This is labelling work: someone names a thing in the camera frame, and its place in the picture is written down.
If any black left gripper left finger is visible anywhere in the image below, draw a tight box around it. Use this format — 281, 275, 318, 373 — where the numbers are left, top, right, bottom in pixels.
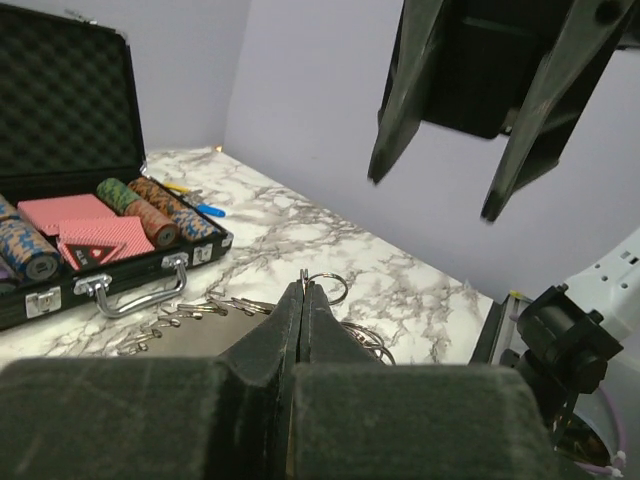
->
1, 282, 304, 479

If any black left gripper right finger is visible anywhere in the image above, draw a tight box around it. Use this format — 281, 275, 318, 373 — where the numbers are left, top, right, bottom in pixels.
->
287, 280, 556, 480

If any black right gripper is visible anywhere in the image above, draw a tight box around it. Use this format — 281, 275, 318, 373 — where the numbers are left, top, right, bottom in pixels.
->
368, 1, 639, 223

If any round metal keyring disc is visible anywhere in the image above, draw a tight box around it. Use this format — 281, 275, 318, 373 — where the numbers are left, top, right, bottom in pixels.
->
117, 269, 396, 366

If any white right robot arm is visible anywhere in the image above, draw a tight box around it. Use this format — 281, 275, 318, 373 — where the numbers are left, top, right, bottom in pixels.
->
368, 1, 639, 433

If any red chip stack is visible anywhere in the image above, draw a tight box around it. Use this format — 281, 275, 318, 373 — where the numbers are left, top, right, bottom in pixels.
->
124, 199, 179, 247

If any blue key tag far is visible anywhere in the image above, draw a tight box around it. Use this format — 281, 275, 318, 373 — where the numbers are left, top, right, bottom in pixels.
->
197, 204, 226, 218

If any black triangular all-in button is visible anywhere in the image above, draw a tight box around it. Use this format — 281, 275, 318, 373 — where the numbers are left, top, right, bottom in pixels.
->
59, 243, 125, 271

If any loose pink playing cards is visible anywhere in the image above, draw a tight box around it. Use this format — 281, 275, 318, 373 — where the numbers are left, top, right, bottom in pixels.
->
58, 216, 154, 262

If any yellow key tag far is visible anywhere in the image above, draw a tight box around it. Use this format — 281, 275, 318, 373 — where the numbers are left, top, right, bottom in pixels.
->
163, 183, 191, 193

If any orange black chip stack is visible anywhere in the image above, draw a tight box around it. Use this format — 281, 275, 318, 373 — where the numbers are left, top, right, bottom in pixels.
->
128, 177, 187, 217

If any pink playing card deck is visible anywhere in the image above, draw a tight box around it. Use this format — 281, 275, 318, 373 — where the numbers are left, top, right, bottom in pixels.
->
17, 194, 117, 236

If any green chip stack right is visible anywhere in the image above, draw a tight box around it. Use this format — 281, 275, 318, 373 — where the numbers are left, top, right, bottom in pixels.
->
96, 178, 141, 215

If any orange blue lower chip stack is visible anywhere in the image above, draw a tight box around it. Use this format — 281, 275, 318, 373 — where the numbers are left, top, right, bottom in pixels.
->
1, 219, 62, 282

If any black poker chip case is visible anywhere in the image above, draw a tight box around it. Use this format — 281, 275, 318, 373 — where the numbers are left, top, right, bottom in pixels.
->
1, 3, 233, 330

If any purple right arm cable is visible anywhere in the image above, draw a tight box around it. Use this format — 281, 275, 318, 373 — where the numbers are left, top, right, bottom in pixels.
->
569, 389, 631, 480

